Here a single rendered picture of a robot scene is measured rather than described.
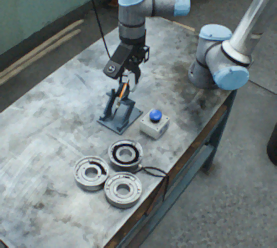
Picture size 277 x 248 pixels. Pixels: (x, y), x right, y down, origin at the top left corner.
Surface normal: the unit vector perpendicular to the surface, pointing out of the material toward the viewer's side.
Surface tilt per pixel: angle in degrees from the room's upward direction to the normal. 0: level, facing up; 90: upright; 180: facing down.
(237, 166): 0
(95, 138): 0
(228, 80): 97
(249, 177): 0
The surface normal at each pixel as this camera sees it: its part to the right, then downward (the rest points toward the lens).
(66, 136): 0.05, -0.68
